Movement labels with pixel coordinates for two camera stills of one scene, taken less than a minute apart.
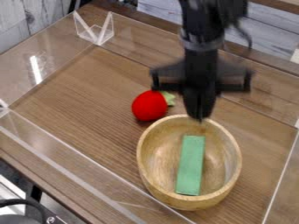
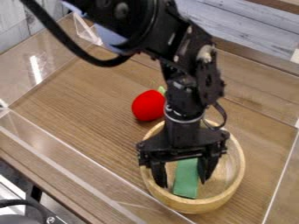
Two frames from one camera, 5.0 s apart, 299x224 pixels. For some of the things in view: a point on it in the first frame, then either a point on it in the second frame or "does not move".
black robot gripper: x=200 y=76 to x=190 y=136
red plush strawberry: x=149 y=105 does not move
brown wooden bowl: x=156 y=162 does not move
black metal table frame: x=56 y=213 does not move
